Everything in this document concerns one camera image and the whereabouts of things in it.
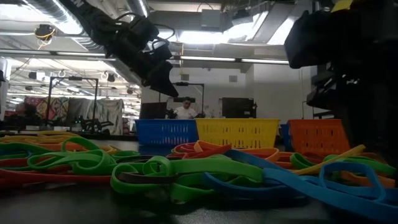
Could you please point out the yellow plastic basket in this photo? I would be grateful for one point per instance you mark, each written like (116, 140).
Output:
(236, 132)

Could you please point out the black background robot arm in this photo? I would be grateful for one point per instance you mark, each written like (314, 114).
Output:
(93, 124)

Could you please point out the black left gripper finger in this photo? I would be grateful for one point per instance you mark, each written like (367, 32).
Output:
(160, 79)

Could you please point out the blue rubber band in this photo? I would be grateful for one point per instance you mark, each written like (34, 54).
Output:
(298, 189)
(248, 158)

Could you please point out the pile of coloured rubber bands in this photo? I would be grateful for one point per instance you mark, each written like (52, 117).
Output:
(202, 151)

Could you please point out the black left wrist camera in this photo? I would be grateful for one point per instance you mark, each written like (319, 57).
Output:
(144, 28)

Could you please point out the colourful patterned quilt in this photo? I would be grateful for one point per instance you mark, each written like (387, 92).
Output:
(53, 107)

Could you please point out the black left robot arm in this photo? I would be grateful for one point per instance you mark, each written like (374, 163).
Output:
(90, 18)

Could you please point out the person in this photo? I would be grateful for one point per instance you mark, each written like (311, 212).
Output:
(185, 110)
(26, 112)

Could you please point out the black monitor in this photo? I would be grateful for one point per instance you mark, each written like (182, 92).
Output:
(237, 107)
(152, 110)

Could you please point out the grey ceiling box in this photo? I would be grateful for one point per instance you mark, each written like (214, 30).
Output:
(211, 18)

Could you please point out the black metal frame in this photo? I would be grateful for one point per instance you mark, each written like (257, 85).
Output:
(192, 83)
(74, 78)

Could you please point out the red rubber band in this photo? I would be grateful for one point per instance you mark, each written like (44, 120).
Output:
(46, 179)

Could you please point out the grey wall vent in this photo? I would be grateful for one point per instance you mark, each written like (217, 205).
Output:
(233, 78)

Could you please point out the grey cloth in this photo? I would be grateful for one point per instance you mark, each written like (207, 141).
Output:
(113, 112)

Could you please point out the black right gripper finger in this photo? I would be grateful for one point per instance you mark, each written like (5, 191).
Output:
(379, 133)

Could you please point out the orange plastic basket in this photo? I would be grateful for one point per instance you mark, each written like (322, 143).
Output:
(317, 133)

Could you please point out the small yellow tag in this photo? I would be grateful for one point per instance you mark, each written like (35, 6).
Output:
(342, 4)

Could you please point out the green rubber band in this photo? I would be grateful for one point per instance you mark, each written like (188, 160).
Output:
(211, 169)
(93, 161)
(360, 161)
(18, 148)

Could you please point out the orange rubber band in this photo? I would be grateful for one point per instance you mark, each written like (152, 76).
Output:
(258, 152)
(367, 180)

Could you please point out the blue plastic basket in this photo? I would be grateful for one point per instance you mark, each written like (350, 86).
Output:
(284, 133)
(166, 132)

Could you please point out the yellow rubber band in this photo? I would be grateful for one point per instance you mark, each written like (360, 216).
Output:
(46, 137)
(329, 161)

